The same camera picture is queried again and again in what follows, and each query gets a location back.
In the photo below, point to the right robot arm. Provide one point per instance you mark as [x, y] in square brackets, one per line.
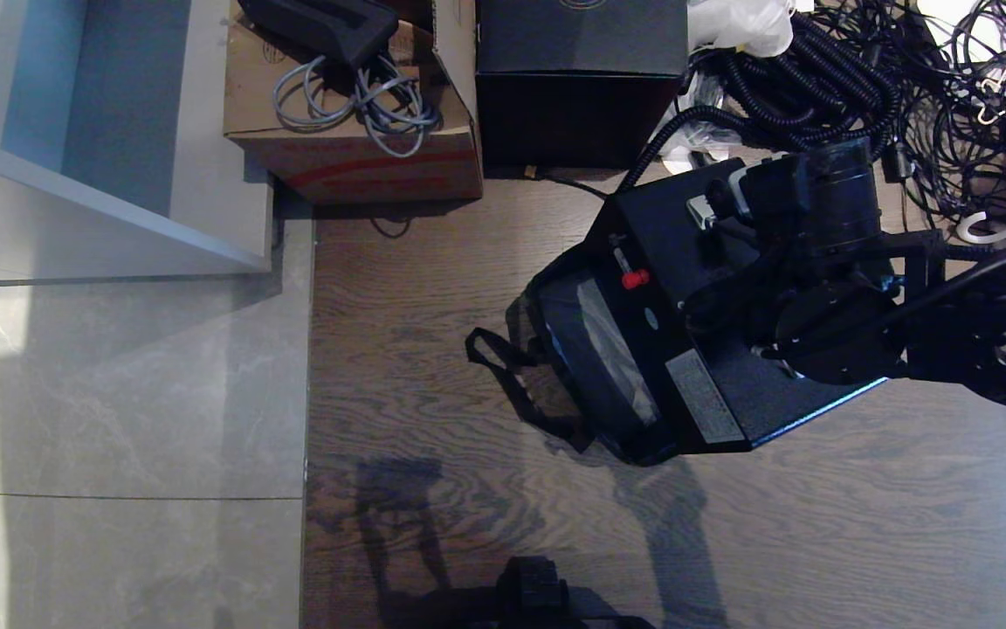
[852, 332]

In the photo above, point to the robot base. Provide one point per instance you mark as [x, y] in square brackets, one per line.
[538, 594]

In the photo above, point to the clear plastic bag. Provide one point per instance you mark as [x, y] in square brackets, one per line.
[695, 135]

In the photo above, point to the white plastic bag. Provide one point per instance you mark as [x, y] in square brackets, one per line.
[743, 26]

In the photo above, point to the brown cardboard box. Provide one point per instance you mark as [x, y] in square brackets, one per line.
[337, 162]

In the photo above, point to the black metal control box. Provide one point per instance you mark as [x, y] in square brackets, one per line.
[721, 411]

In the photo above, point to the black cardboard box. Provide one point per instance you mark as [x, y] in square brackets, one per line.
[582, 79]

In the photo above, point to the black padded device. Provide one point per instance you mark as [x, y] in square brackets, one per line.
[328, 22]

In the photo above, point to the white cabinet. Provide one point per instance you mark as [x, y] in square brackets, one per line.
[84, 218]

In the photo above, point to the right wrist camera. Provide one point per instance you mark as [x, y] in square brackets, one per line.
[740, 188]

